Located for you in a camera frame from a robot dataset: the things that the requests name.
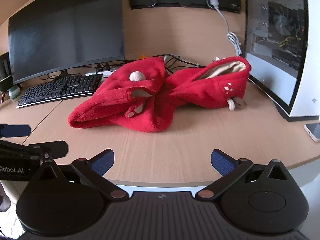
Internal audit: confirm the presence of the black curved computer monitor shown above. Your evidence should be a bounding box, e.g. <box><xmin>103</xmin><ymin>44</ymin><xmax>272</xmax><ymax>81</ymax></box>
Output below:
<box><xmin>8</xmin><ymin>0</ymin><xmax>126</xmax><ymax>85</ymax></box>

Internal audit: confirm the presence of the black desk speaker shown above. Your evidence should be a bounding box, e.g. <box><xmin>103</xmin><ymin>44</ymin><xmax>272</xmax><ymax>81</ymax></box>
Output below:
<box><xmin>0</xmin><ymin>52</ymin><xmax>14</xmax><ymax>92</ymax></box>

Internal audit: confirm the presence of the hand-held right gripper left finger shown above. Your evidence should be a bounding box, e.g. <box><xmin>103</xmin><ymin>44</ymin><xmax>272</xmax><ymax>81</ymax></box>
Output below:
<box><xmin>33</xmin><ymin>149</ymin><xmax>128</xmax><ymax>202</ymax></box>

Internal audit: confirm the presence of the small green jar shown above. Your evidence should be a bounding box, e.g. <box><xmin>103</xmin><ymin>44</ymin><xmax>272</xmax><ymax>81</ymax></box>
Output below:
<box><xmin>8</xmin><ymin>86</ymin><xmax>22</xmax><ymax>99</ymax></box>

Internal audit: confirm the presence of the white plug with coiled cable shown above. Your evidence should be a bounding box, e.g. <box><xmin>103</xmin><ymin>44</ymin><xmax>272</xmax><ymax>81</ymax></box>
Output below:
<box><xmin>207</xmin><ymin>0</ymin><xmax>243</xmax><ymax>57</ymax></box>

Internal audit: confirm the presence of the white glass-sided computer case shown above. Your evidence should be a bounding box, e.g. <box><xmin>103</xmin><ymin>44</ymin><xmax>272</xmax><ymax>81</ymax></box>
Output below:
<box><xmin>244</xmin><ymin>0</ymin><xmax>320</xmax><ymax>123</ymax></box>

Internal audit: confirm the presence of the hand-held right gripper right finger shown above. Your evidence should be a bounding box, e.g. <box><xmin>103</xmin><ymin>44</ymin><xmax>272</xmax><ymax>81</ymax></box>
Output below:
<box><xmin>195</xmin><ymin>149</ymin><xmax>290</xmax><ymax>201</ymax></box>

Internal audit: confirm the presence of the white smartphone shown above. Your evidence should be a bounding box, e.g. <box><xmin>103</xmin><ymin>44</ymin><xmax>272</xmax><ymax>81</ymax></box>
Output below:
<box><xmin>304</xmin><ymin>122</ymin><xmax>320</xmax><ymax>143</ymax></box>

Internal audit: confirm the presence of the red fleece hooded garment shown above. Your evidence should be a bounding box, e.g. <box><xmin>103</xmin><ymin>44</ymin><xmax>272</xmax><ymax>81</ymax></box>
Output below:
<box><xmin>67</xmin><ymin>56</ymin><xmax>251</xmax><ymax>133</ymax></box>

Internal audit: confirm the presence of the black computer keyboard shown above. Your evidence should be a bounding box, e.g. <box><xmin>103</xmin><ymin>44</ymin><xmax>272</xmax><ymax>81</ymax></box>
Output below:
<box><xmin>16</xmin><ymin>74</ymin><xmax>104</xmax><ymax>109</ymax></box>

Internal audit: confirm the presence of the black cable bundle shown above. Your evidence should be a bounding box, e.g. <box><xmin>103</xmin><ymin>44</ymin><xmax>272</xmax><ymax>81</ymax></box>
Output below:
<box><xmin>124</xmin><ymin>53</ymin><xmax>208</xmax><ymax>72</ymax></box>

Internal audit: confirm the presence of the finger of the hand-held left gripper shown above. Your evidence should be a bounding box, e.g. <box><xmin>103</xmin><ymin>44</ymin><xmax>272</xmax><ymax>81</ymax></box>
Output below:
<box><xmin>0</xmin><ymin>124</ymin><xmax>32</xmax><ymax>138</ymax></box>
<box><xmin>0</xmin><ymin>140</ymin><xmax>69</xmax><ymax>160</ymax></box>

